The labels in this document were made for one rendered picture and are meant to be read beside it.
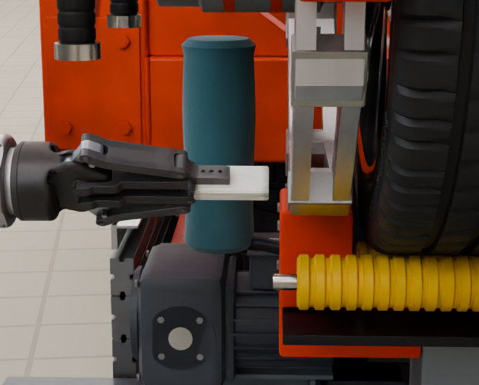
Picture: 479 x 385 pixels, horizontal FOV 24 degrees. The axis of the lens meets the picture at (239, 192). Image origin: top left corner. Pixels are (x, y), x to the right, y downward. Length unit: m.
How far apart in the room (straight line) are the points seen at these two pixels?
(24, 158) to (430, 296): 0.43
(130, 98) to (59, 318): 1.00
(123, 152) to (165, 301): 0.56
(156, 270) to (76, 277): 1.33
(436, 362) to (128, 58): 0.68
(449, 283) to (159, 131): 0.68
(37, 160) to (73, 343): 1.42
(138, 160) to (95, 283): 1.82
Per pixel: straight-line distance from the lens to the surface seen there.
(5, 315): 2.63
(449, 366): 1.29
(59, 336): 2.48
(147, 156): 1.01
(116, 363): 1.92
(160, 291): 1.53
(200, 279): 1.53
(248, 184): 1.03
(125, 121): 1.69
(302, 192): 1.11
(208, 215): 1.35
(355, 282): 1.14
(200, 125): 1.33
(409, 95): 0.94
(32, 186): 1.03
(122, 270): 1.86
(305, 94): 0.98
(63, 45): 1.06
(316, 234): 1.21
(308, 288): 1.14
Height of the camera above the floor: 0.87
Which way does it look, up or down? 14 degrees down
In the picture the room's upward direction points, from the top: straight up
